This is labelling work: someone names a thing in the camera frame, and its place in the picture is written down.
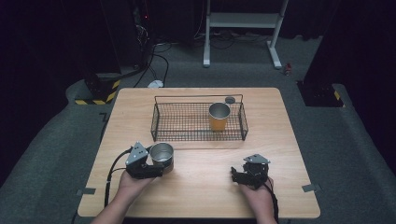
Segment black wire mesh basket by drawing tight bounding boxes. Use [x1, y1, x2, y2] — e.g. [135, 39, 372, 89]
[150, 93, 249, 143]

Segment orange cup with metal inside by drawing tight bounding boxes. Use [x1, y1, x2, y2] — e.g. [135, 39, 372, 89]
[208, 102, 232, 132]

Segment silver metal cup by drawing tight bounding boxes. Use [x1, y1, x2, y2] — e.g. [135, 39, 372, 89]
[148, 142, 175, 175]

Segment person's right hand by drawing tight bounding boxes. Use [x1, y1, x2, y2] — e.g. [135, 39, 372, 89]
[239, 176, 276, 216]

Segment black base with yellow stripes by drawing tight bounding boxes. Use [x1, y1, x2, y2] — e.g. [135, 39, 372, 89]
[74, 73, 121, 105]

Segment black floor cable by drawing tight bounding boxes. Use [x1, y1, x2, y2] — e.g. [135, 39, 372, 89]
[134, 43, 173, 89]

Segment black base with yellow mark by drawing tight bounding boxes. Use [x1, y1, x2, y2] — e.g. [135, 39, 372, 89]
[297, 80, 346, 108]

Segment grey tape strip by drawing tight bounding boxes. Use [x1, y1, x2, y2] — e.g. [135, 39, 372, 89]
[301, 183, 322, 193]
[76, 187, 97, 196]

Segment white metal stand frame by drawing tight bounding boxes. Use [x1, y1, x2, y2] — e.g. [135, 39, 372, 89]
[203, 0, 289, 70]

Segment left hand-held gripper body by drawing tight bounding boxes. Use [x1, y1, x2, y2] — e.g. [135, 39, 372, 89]
[124, 141, 149, 179]

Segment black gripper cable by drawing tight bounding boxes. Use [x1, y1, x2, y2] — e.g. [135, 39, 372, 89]
[264, 178, 280, 223]
[104, 147, 134, 209]

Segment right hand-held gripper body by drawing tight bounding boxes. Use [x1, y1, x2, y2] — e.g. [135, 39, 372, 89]
[243, 153, 271, 190]

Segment person's left hand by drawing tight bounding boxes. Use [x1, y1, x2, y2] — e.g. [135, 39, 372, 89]
[117, 171, 157, 203]

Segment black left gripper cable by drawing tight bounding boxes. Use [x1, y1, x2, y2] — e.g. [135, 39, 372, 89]
[104, 147, 134, 209]

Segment dark equipment rack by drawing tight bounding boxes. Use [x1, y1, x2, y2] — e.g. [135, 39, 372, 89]
[130, 0, 157, 70]

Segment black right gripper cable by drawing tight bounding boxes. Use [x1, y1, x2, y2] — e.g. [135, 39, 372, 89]
[264, 178, 280, 223]

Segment cables under white stand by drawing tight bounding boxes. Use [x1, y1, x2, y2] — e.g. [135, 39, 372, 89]
[193, 29, 273, 50]

